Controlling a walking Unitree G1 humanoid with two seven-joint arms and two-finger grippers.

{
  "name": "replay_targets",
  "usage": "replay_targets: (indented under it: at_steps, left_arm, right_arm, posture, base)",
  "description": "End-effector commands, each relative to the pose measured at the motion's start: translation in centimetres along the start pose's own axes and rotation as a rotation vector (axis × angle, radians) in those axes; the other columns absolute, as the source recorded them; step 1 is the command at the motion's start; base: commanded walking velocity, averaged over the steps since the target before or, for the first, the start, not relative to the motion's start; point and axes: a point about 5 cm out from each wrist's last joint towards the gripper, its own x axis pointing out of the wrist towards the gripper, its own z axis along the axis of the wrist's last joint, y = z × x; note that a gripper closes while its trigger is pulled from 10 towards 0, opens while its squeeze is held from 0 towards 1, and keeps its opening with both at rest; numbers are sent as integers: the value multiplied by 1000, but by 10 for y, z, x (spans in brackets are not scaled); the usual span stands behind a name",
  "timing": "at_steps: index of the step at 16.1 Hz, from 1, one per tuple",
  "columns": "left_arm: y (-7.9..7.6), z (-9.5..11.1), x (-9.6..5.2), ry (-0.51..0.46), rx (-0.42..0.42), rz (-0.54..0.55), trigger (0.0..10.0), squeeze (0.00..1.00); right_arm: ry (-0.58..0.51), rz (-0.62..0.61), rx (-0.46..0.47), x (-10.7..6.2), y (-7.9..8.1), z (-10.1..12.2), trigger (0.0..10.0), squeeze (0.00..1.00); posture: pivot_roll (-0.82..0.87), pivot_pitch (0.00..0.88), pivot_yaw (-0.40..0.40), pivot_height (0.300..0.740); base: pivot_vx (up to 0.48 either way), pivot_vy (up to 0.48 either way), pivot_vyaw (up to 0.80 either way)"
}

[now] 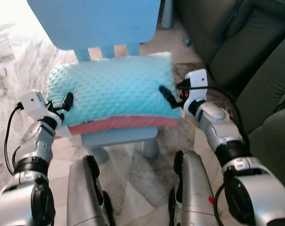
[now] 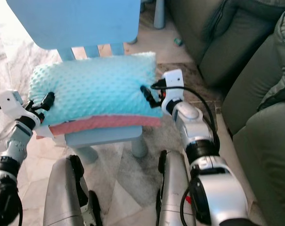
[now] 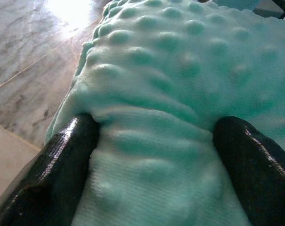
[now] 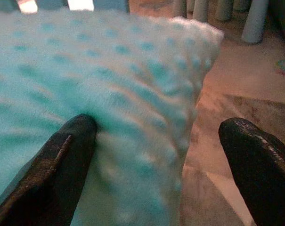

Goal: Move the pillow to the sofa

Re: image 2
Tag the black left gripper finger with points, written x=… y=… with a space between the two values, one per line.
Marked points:
x=49 y=101

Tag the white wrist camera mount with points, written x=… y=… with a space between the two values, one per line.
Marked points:
x=174 y=79
x=12 y=103

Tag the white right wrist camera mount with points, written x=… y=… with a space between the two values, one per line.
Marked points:
x=174 y=79

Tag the light blue plastic chair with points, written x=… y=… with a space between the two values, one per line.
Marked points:
x=71 y=23

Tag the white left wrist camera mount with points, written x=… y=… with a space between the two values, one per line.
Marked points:
x=12 y=103

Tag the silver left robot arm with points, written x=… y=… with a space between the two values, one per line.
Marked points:
x=15 y=146

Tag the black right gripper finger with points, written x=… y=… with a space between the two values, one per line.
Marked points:
x=149 y=95

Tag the green leather armchair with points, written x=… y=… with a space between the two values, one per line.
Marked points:
x=222 y=42

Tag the small green object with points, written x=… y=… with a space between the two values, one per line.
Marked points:
x=178 y=41

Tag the turquoise dotted pillow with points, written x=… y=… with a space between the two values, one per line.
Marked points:
x=95 y=89

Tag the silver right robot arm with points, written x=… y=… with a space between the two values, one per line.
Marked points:
x=189 y=117

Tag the light blue furniture leg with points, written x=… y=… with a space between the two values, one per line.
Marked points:
x=159 y=14

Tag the silver left robot leg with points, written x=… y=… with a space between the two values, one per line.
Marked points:
x=62 y=197

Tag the silver robot leg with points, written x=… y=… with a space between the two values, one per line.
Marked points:
x=62 y=197
x=175 y=188

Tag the silver right robot leg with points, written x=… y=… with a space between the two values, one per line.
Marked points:
x=175 y=188

